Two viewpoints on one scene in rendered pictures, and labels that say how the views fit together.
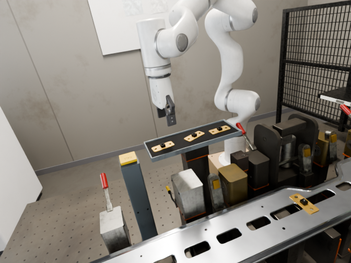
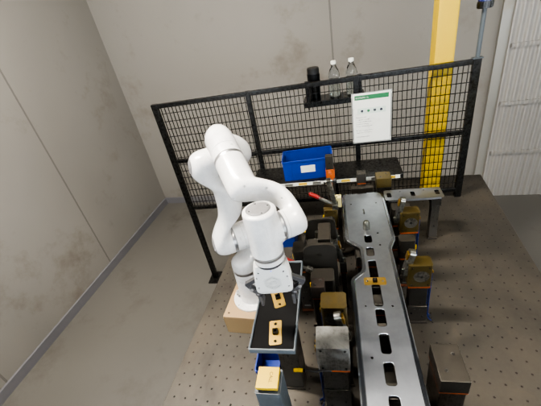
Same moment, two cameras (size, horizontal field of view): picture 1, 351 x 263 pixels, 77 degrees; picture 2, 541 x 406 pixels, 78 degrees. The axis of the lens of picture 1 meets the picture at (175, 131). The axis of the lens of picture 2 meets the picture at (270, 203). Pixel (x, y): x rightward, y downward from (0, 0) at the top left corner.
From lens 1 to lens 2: 0.83 m
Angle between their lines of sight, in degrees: 53
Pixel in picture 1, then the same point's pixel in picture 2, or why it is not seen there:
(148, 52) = (275, 243)
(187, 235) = (372, 375)
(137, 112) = not seen: outside the picture
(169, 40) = (303, 221)
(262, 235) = (394, 321)
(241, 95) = not seen: hidden behind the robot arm
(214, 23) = (212, 170)
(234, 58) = not seen: hidden behind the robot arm
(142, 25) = (269, 220)
